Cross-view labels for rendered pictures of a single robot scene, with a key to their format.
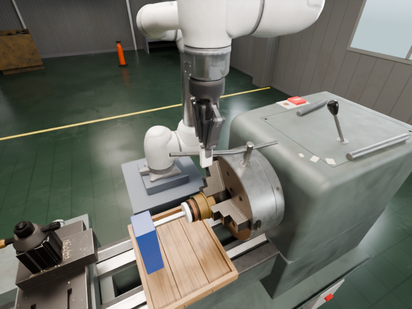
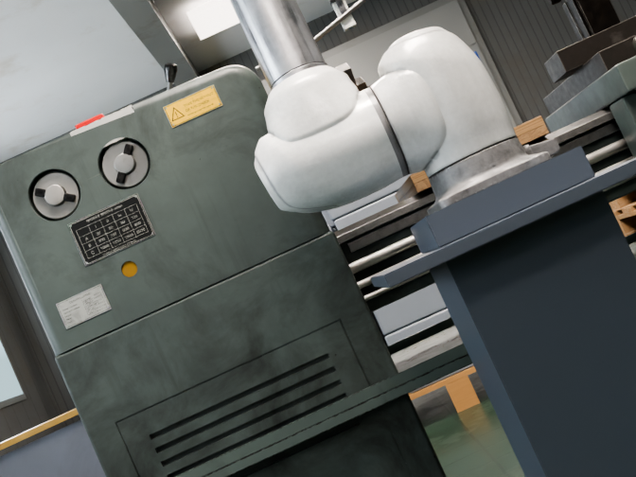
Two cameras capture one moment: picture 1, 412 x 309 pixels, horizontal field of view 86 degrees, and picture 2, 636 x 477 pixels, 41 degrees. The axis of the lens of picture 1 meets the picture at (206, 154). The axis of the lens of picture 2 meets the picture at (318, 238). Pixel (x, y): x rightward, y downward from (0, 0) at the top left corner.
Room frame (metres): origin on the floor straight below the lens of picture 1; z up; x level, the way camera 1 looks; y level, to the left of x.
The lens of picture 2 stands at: (2.38, 0.59, 0.77)
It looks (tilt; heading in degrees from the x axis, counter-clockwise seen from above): 3 degrees up; 205
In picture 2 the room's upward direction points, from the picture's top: 25 degrees counter-clockwise
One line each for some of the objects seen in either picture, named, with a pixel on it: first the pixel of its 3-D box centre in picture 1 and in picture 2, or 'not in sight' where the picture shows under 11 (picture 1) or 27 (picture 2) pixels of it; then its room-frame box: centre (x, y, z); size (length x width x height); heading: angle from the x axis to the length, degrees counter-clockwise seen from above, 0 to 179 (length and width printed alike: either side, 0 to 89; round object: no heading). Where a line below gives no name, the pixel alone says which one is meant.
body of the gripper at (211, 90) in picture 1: (206, 96); not in sight; (0.46, 0.00, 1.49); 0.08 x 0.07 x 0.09; 26
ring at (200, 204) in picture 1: (200, 206); not in sight; (0.50, 0.02, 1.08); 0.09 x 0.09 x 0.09; 26
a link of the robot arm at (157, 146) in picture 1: (160, 145); (436, 98); (1.02, 0.26, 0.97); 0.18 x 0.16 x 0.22; 112
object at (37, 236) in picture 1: (29, 235); not in sight; (0.35, 0.48, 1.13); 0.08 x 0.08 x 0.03
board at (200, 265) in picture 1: (178, 249); (465, 167); (0.45, 0.10, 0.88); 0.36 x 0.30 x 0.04; 26
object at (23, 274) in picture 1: (60, 257); (596, 48); (0.36, 0.46, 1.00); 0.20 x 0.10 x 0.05; 116
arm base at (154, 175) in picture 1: (158, 166); (491, 168); (1.01, 0.28, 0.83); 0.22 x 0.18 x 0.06; 115
